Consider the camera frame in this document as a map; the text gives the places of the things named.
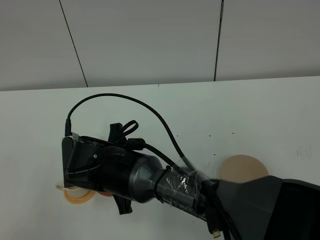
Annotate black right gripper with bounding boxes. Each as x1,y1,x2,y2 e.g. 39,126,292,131
65,123,140,215

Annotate brown clay teapot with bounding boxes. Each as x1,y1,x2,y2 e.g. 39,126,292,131
97,191,113,197

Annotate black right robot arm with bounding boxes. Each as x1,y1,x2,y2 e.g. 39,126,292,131
62,120,320,240

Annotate beige round teapot coaster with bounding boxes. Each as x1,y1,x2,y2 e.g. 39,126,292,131
219,155,269,183

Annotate near orange saucer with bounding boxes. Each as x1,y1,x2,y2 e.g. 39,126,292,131
64,188,96,204

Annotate near white teacup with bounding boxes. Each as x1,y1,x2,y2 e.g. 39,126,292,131
55,181,81,192

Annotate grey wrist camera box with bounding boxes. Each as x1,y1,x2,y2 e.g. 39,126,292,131
61,133,79,188

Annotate black camera cable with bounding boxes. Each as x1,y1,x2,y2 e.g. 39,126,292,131
64,93,198,173

